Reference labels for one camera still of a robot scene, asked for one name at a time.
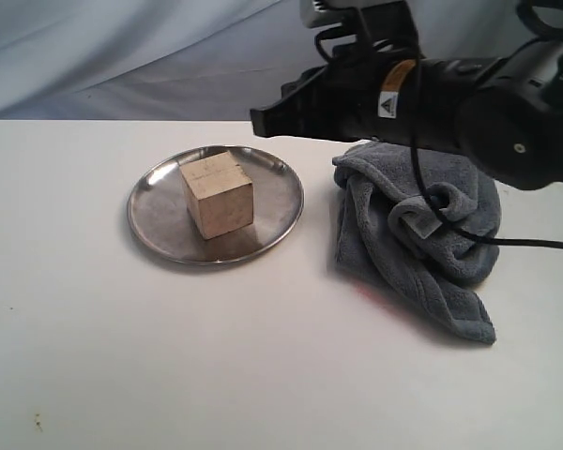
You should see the white backdrop cloth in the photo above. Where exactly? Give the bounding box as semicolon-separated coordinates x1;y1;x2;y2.
0;0;563;124

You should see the beige wooden cube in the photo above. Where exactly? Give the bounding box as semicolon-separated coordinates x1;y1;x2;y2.
179;151;254;240

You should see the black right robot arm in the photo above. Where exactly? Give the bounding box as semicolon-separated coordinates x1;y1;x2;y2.
250;40;563;190

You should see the grey-blue fluffy towel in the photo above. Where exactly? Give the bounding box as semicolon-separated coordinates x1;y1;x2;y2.
332;142;502;345

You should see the round stainless steel plate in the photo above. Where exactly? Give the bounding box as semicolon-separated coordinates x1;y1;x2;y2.
127;145;304;265

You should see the black cable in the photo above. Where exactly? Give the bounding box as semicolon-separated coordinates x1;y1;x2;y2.
312;0;563;254

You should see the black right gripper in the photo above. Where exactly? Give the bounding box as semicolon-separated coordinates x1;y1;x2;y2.
249;56;421;146

